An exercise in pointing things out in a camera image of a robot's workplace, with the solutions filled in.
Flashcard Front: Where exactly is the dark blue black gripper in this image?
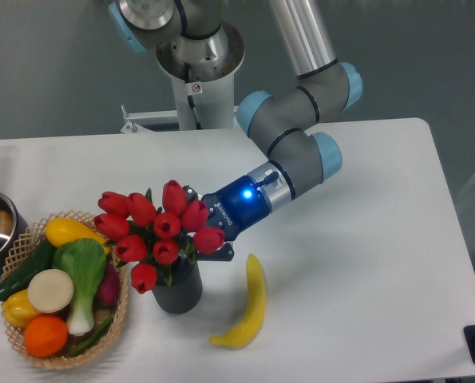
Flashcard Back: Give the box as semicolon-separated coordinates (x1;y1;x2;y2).
183;160;298;263

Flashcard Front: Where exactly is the red tulip bouquet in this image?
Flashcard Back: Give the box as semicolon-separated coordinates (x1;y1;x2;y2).
93;180;225;294

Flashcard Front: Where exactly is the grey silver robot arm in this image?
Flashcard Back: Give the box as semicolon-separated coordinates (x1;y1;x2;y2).
109;1;362;261

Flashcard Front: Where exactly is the dark grey ribbed vase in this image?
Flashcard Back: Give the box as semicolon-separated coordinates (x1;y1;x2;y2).
152;258;203;314

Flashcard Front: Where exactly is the yellow banana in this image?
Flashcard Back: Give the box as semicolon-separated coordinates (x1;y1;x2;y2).
208;254;267;349

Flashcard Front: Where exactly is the purple red sweet potato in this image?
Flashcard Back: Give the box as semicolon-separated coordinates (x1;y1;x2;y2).
96;263;121;305

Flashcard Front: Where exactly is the green bok choy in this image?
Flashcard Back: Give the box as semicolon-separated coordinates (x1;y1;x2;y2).
53;238;106;336

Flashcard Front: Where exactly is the yellow squash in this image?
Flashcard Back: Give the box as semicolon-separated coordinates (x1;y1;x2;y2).
45;218;106;248

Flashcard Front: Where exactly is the green bean pod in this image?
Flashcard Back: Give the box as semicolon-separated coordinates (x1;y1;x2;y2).
65;316;113;358

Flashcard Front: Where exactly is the woven wicker basket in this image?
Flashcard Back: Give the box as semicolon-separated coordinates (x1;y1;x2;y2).
2;211;129;369

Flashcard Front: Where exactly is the dark green cucumber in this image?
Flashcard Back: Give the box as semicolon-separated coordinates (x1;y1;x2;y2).
0;239;57;302

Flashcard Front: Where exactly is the white round radish slice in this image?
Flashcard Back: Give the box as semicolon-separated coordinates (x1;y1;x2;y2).
27;269;74;314

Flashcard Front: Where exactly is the orange fruit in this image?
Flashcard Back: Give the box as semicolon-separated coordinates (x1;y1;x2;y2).
24;314;69;357

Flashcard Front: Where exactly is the yellow bell pepper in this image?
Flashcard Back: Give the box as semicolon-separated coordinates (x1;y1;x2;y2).
2;289;42;328

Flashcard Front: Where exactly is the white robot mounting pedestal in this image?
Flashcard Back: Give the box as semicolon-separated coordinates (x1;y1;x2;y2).
121;66;240;133

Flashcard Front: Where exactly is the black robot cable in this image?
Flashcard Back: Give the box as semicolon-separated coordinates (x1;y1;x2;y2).
184;62;203;131

